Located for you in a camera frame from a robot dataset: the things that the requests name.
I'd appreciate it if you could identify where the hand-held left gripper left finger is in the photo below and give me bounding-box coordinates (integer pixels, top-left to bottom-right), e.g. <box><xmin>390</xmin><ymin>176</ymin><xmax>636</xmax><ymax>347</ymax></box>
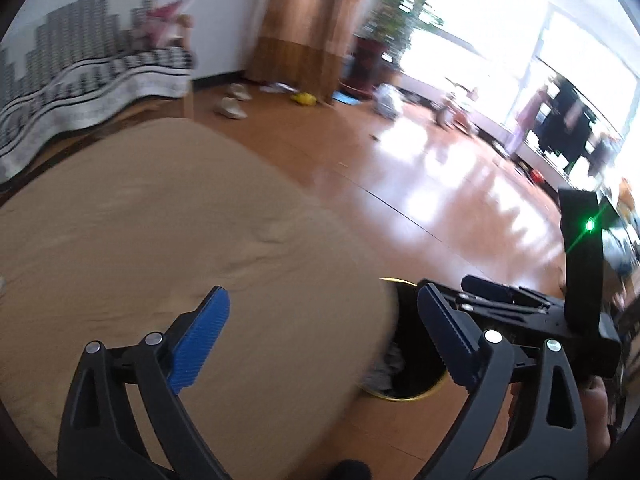
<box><xmin>56</xmin><ymin>285</ymin><xmax>232</xmax><ymax>480</ymax></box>

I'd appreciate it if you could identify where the pink toy tricycle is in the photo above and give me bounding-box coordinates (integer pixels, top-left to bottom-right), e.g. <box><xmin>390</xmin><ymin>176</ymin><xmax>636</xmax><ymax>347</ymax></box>
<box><xmin>435</xmin><ymin>85</ymin><xmax>482</xmax><ymax>134</ymax></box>

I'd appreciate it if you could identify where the white plastic bag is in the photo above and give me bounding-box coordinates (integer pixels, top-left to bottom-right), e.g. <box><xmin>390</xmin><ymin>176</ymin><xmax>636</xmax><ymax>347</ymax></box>
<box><xmin>372</xmin><ymin>83</ymin><xmax>405</xmax><ymax>120</ymax></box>

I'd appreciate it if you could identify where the black hanging garment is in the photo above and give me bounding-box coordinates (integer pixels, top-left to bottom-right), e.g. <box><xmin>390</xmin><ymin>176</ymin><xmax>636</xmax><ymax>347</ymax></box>
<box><xmin>539</xmin><ymin>76</ymin><xmax>597</xmax><ymax>162</ymax></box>

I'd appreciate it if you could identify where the black shoe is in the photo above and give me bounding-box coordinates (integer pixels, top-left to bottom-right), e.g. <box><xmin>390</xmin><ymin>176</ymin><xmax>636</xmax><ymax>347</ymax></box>
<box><xmin>326</xmin><ymin>459</ymin><xmax>372</xmax><ymax>480</ymax></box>

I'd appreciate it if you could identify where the person's right hand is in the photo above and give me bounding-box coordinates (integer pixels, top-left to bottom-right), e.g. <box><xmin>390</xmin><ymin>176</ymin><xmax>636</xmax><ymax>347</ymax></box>
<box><xmin>579</xmin><ymin>377</ymin><xmax>615</xmax><ymax>467</ymax></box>

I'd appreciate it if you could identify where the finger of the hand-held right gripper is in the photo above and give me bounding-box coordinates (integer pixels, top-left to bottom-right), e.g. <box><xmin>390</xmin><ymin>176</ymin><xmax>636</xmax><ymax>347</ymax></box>
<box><xmin>461</xmin><ymin>274</ymin><xmax>567</xmax><ymax>311</ymax></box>
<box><xmin>422</xmin><ymin>278</ymin><xmax>551</xmax><ymax>335</ymax></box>

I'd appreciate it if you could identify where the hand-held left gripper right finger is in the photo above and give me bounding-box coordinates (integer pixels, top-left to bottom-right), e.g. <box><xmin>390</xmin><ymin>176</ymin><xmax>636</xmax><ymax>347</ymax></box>
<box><xmin>415</xmin><ymin>282</ymin><xmax>587</xmax><ymax>480</ymax></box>

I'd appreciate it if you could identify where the red plant pot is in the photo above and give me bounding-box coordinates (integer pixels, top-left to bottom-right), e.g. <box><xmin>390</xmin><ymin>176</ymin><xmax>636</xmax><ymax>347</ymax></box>
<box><xmin>344</xmin><ymin>35</ymin><xmax>402</xmax><ymax>99</ymax></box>

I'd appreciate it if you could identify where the pink plush toy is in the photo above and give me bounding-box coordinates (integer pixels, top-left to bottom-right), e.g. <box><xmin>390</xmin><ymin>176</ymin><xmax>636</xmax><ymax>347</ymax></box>
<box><xmin>133</xmin><ymin>0</ymin><xmax>194</xmax><ymax>52</ymax></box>

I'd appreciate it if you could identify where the crumpled white paper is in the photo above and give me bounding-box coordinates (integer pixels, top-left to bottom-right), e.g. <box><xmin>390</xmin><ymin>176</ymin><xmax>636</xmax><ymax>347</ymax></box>
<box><xmin>366</xmin><ymin>344</ymin><xmax>407</xmax><ymax>394</ymax></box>

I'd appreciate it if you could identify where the black trash bin gold rim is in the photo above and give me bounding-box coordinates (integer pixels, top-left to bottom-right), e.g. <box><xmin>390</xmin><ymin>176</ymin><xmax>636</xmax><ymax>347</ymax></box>
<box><xmin>361</xmin><ymin>276</ymin><xmax>451</xmax><ymax>403</ymax></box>

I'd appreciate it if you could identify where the black white patterned blanket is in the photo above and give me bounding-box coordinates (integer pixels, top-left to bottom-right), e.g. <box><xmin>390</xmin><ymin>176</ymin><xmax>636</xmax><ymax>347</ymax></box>
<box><xmin>0</xmin><ymin>0</ymin><xmax>194</xmax><ymax>181</ymax></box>

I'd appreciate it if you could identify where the purple hanging garment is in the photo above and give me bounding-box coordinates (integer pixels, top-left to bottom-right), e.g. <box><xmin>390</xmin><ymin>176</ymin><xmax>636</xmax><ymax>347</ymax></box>
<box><xmin>515</xmin><ymin>85</ymin><xmax>549</xmax><ymax>148</ymax></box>

